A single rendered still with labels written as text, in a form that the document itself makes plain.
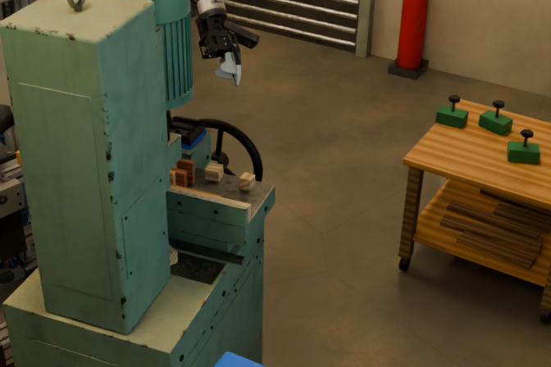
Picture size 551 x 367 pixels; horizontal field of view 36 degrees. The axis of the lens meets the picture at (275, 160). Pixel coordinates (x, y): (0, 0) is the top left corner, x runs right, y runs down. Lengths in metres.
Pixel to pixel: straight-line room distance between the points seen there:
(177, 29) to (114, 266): 0.54
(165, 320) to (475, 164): 1.54
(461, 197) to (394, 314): 0.64
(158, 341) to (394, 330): 1.40
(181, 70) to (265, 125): 2.41
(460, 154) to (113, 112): 1.80
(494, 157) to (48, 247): 1.83
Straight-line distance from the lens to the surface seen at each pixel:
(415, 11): 4.80
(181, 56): 1.95
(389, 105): 4.61
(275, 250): 3.48
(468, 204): 3.55
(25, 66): 1.68
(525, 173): 3.15
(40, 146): 1.75
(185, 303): 2.03
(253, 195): 2.20
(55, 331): 2.06
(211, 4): 2.35
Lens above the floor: 2.14
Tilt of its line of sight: 32 degrees down
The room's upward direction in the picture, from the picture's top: 1 degrees clockwise
